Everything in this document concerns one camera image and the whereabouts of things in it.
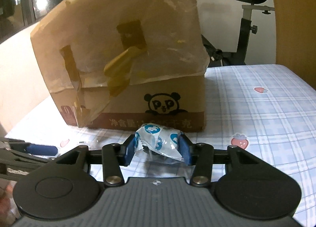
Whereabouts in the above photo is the blue white candy wrapper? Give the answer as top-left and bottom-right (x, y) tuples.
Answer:
(134, 123), (184, 164)

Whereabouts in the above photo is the person left hand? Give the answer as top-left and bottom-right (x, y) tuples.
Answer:
(0, 178), (21, 227)

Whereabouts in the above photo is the blue plaid bed sheet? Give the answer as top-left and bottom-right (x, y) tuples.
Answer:
(8, 65), (315, 226)

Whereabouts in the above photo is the brown cardboard box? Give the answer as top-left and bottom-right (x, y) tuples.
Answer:
(31, 0), (210, 133)

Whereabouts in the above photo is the clear plastic box liner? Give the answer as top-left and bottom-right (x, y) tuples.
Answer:
(31, 0), (209, 127)

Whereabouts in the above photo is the black exercise bike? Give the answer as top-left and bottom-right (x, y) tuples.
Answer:
(197, 0), (275, 67)

